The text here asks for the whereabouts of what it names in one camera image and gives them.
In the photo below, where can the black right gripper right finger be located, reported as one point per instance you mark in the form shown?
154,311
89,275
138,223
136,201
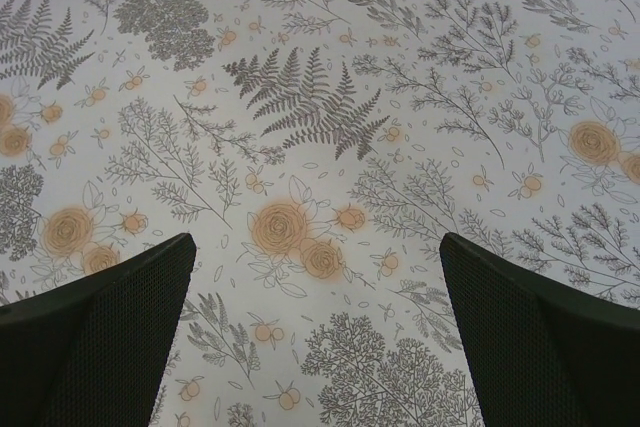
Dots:
540,353

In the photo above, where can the floral patterned table mat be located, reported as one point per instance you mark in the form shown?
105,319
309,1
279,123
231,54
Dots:
318,151

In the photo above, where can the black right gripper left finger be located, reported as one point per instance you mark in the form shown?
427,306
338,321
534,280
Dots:
93,352

